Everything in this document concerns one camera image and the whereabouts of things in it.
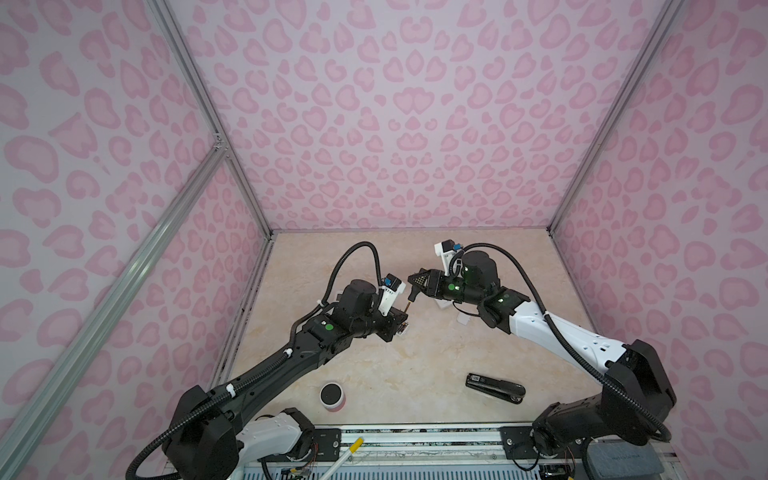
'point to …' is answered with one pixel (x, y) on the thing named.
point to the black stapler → (503, 389)
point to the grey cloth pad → (619, 458)
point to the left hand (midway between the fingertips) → (408, 312)
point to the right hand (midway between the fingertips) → (412, 279)
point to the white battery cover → (463, 318)
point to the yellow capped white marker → (358, 443)
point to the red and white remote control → (403, 328)
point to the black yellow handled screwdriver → (412, 296)
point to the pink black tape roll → (332, 396)
